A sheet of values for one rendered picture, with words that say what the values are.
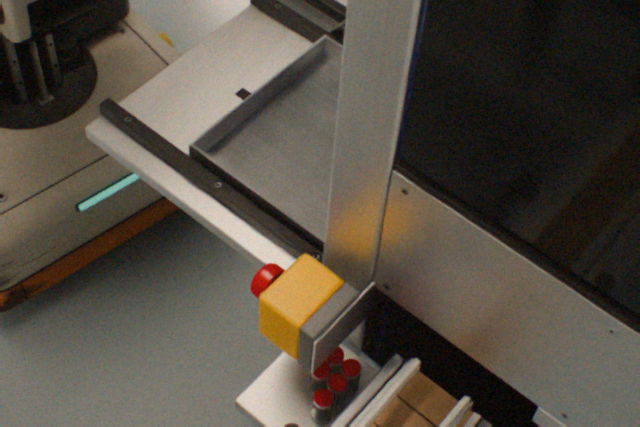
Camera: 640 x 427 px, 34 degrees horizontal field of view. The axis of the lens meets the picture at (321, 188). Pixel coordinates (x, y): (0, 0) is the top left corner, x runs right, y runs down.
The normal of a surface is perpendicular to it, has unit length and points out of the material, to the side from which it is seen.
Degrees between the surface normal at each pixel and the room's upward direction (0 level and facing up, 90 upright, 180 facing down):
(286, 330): 90
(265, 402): 0
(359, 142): 90
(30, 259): 90
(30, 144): 0
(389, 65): 90
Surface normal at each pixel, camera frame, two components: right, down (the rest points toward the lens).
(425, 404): 0.05, -0.61
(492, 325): -0.64, 0.59
